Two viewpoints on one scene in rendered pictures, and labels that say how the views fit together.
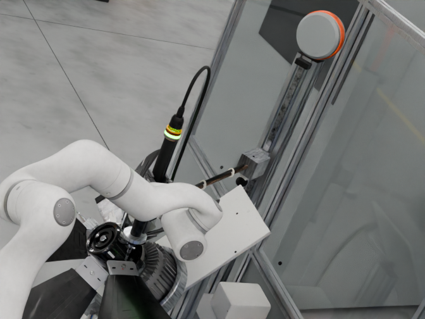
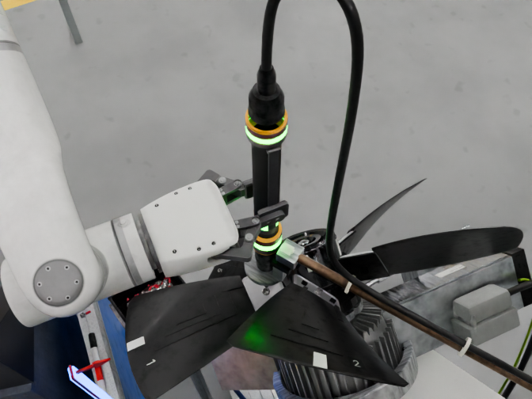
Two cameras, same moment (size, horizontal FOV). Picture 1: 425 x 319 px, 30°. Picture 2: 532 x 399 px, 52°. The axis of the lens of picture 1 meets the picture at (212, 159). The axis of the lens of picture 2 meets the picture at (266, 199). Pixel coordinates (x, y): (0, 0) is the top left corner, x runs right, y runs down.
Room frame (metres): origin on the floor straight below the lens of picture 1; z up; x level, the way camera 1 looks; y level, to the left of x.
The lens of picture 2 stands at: (1.96, -0.23, 2.09)
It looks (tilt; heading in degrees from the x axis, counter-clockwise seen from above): 59 degrees down; 97
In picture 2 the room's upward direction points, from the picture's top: straight up
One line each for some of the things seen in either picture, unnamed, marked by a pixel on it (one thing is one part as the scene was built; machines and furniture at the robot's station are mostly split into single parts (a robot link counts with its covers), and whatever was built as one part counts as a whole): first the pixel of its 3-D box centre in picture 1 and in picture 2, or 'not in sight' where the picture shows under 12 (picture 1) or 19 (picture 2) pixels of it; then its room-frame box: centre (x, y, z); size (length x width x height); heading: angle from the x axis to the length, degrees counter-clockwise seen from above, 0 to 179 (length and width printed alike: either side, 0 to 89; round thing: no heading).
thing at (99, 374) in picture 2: not in sight; (96, 362); (1.55, 0.04, 0.87); 0.14 x 0.01 x 0.01; 117
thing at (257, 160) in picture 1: (253, 163); not in sight; (2.49, -0.14, 1.40); 0.10 x 0.07 x 0.08; 155
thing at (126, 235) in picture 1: (141, 222); (271, 255); (1.93, 0.12, 1.35); 0.09 x 0.07 x 0.10; 155
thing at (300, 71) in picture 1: (269, 140); not in sight; (2.54, -0.16, 1.48); 0.05 x 0.03 x 0.62; 65
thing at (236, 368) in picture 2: not in sight; (249, 351); (1.89, 0.07, 0.98); 0.20 x 0.16 x 0.20; 120
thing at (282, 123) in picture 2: (172, 133); (266, 125); (1.92, 0.13, 1.66); 0.04 x 0.04 x 0.03
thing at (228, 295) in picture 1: (238, 302); not in sight; (2.38, -0.28, 0.92); 0.17 x 0.16 x 0.11; 120
